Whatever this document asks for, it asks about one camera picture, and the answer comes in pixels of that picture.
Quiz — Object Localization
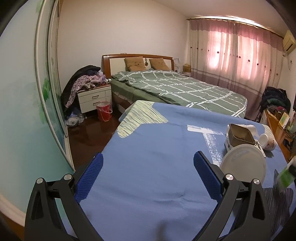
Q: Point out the white instant noodle cup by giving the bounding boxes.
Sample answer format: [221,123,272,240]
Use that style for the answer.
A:
[220,144,266,183]

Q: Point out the brown pillow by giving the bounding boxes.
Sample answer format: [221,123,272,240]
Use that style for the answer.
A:
[125,56,146,72]
[149,58,170,71]

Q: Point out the left brown pillow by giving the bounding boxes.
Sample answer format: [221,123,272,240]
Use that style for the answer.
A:
[125,56,146,72]

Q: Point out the floral tissue box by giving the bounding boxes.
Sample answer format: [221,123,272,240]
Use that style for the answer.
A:
[224,133,233,152]

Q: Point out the sliding wardrobe door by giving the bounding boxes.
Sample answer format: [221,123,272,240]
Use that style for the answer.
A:
[1,1,72,212]

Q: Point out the bed with green quilt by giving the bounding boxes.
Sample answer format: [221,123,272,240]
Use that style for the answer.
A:
[102,54,247,118]

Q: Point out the white green drink bottle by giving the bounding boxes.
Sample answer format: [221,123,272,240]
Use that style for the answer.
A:
[277,156,295,191]

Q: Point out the dark clothes pile on sideboard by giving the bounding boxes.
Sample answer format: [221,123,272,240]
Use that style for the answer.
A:
[259,86,291,113]

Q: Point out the blue patterned table cloth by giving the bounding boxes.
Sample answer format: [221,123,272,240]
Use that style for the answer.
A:
[54,99,296,241]

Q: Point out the framed picture on sideboard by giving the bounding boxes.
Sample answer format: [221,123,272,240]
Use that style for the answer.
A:
[279,113,290,128]

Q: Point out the wall air conditioner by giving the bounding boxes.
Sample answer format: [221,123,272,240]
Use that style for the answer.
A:
[282,30,296,55]

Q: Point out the clothes pile on nightstand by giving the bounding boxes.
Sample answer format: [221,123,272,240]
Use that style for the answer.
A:
[60,65,108,118]

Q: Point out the white bedside nightstand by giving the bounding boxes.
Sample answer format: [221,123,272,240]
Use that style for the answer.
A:
[77,84,112,113]

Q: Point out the tissue box on far nightstand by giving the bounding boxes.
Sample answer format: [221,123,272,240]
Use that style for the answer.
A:
[183,64,191,73]

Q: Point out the wooden sideboard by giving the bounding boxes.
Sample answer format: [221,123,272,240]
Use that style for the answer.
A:
[263,110,295,162]

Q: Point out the pink white curtains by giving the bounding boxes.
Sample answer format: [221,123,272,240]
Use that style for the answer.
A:
[188,19,283,120]

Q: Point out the right brown pillow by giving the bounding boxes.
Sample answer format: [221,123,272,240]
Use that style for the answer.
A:
[149,58,170,71]

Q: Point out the red bucket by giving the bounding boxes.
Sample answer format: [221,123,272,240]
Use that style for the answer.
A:
[96,101,112,122]

